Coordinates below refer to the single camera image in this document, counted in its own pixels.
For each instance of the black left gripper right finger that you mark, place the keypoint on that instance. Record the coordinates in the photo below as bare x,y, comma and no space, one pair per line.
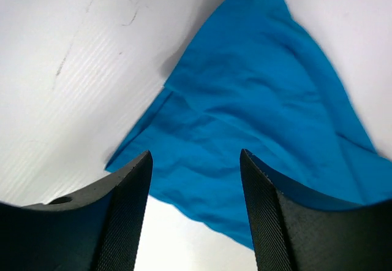
294,227

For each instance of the blue t shirt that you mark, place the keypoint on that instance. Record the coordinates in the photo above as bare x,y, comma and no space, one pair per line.
253,79

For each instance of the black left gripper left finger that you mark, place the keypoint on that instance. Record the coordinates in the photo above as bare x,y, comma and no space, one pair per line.
97,227

